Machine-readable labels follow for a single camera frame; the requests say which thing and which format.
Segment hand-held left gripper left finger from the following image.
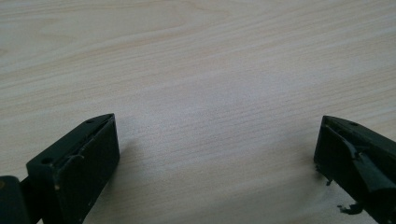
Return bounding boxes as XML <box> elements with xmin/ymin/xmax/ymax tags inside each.
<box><xmin>25</xmin><ymin>113</ymin><xmax>120</xmax><ymax>224</ymax></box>

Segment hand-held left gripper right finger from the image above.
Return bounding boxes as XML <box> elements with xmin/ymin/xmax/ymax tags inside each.
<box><xmin>313</xmin><ymin>115</ymin><xmax>396</xmax><ymax>224</ymax></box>

